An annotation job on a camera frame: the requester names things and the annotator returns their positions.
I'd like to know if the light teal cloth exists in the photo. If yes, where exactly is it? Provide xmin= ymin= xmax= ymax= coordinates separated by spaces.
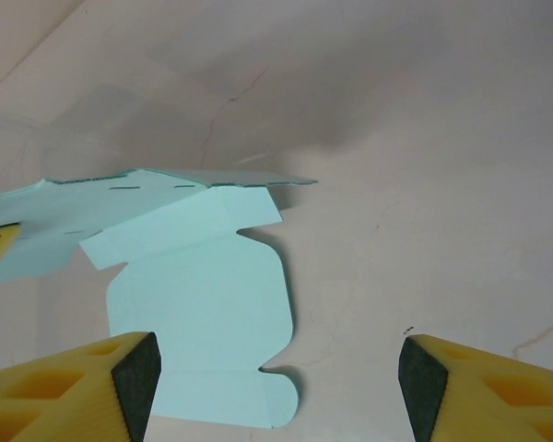
xmin=0 ymin=168 xmax=319 ymax=429

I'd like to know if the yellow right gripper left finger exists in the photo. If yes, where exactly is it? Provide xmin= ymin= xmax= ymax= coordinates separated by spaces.
xmin=0 ymin=331 xmax=161 ymax=442

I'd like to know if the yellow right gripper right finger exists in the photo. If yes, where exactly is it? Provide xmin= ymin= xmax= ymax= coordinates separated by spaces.
xmin=398 ymin=334 xmax=553 ymax=442

